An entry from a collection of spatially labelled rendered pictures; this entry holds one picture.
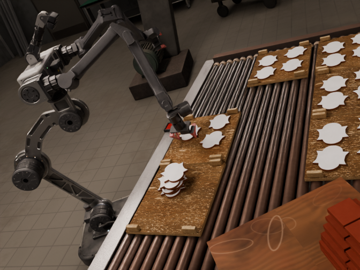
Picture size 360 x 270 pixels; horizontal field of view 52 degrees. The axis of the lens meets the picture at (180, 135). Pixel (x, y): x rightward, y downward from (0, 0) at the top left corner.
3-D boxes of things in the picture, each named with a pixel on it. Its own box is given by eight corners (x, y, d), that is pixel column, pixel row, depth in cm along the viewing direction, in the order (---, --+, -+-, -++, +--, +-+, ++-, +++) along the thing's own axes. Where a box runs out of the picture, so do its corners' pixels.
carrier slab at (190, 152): (160, 168, 188) (159, 166, 187) (184, 121, 218) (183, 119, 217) (225, 163, 172) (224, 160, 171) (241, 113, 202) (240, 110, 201)
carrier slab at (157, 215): (127, 233, 158) (125, 231, 157) (161, 169, 187) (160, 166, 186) (201, 237, 141) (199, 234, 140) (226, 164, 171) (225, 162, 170)
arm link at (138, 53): (125, 38, 190) (119, 34, 179) (134, 32, 189) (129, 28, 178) (165, 111, 191) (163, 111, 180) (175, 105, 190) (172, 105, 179)
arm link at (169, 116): (164, 111, 185) (166, 118, 181) (176, 105, 184) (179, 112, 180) (170, 120, 190) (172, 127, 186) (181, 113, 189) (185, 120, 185)
